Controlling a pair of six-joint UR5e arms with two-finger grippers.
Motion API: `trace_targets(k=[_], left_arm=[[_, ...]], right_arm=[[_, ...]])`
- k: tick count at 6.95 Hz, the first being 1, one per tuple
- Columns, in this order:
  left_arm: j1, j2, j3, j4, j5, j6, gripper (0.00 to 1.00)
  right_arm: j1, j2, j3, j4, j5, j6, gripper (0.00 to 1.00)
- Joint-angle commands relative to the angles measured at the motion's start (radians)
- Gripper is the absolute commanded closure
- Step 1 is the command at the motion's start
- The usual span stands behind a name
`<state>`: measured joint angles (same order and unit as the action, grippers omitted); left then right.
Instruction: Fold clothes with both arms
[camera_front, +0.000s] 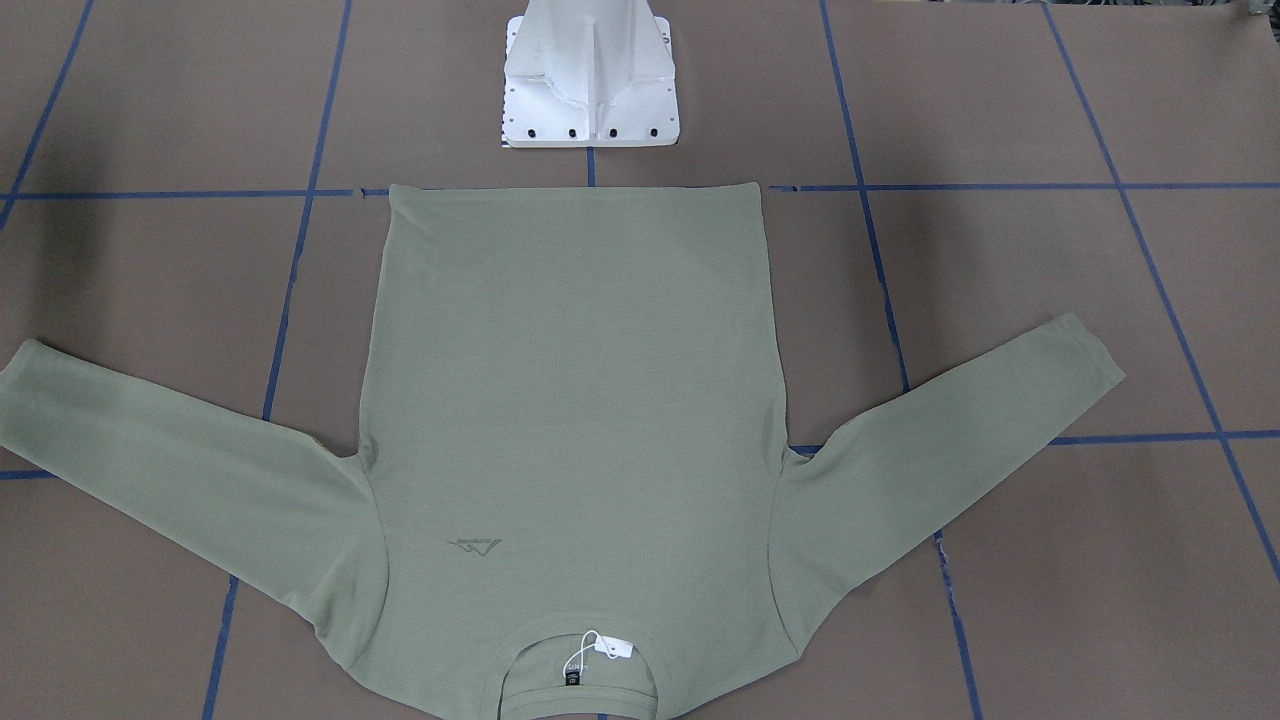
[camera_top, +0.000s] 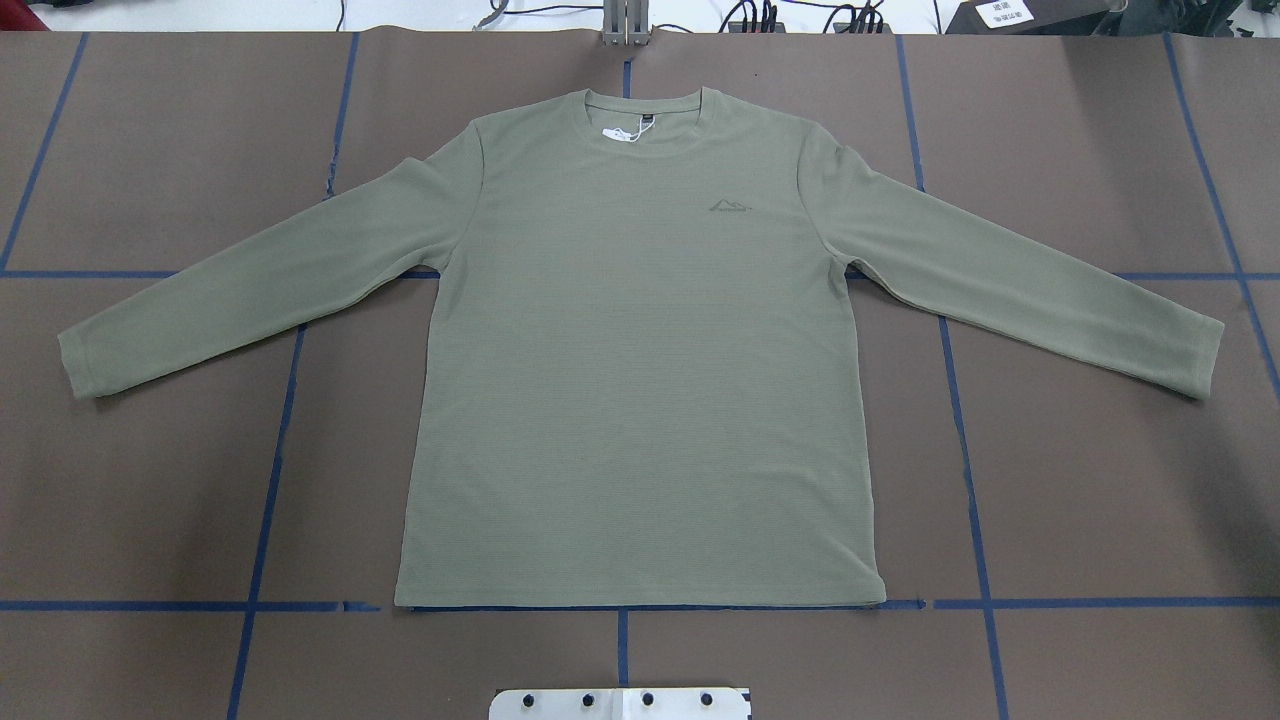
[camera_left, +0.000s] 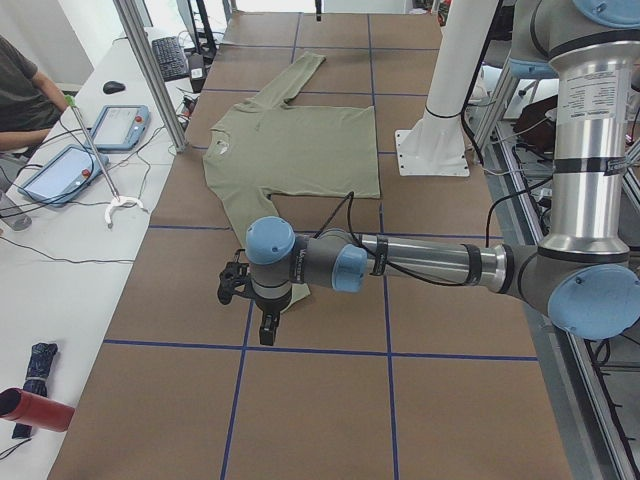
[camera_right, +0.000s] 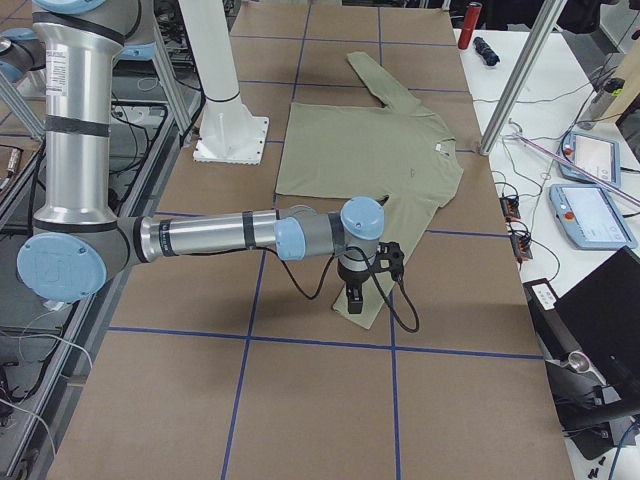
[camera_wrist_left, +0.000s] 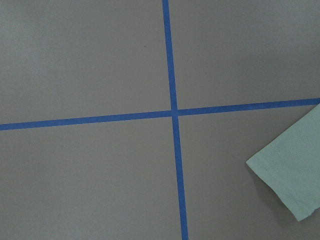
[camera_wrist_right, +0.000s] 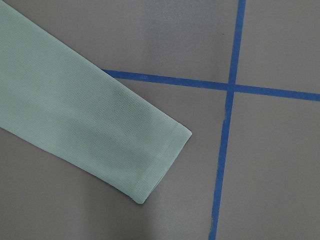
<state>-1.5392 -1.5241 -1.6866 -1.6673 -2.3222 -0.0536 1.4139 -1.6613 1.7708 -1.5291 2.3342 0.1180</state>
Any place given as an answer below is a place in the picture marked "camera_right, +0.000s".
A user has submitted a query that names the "red cylinder tube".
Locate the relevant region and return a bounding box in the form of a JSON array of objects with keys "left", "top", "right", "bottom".
[{"left": 457, "top": 1, "right": 482, "bottom": 50}]

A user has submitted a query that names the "aluminium frame post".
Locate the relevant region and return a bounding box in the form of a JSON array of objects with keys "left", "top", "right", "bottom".
[{"left": 479, "top": 0, "right": 567, "bottom": 156}]

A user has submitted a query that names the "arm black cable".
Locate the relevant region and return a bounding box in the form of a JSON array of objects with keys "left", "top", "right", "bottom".
[{"left": 262, "top": 244, "right": 420, "bottom": 334}]

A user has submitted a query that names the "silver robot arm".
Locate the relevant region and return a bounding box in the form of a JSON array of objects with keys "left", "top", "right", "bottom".
[
  {"left": 17, "top": 1, "right": 389, "bottom": 314},
  {"left": 1, "top": 27, "right": 46, "bottom": 83}
]

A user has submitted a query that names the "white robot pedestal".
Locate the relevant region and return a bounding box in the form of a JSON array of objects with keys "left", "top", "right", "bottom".
[{"left": 179, "top": 0, "right": 269, "bottom": 165}]

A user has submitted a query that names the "far blue teach pendant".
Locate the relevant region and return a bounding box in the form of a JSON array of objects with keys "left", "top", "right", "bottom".
[{"left": 558, "top": 131, "right": 621, "bottom": 187}]

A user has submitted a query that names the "near blue teach pendant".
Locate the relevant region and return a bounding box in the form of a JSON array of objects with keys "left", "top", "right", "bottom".
[{"left": 549, "top": 184, "right": 638, "bottom": 251}]

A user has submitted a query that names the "blue teach pendant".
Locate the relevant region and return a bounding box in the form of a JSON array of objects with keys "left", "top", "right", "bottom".
[
  {"left": 558, "top": 131, "right": 621, "bottom": 187},
  {"left": 549, "top": 184, "right": 638, "bottom": 251}
]

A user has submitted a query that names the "folded dark blue umbrella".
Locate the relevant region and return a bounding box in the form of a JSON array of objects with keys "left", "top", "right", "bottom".
[{"left": 473, "top": 36, "right": 500, "bottom": 67}]

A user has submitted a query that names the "black box with label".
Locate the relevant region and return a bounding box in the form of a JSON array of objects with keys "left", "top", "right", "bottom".
[{"left": 523, "top": 279, "right": 591, "bottom": 370}]

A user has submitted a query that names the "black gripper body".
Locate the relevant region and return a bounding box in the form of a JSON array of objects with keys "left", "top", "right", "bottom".
[{"left": 337, "top": 259, "right": 370, "bottom": 290}]

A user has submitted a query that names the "olive green long-sleeve shirt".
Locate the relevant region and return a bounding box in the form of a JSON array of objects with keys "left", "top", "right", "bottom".
[{"left": 273, "top": 51, "right": 465, "bottom": 331}]

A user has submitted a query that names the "orange connector board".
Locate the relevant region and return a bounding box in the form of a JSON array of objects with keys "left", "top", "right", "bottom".
[
  {"left": 510, "top": 231, "right": 533, "bottom": 263},
  {"left": 499, "top": 196, "right": 521, "bottom": 221}
]

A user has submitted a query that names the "reacher grabber stick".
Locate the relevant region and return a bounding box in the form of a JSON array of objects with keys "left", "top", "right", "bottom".
[{"left": 508, "top": 119, "right": 640, "bottom": 207}]

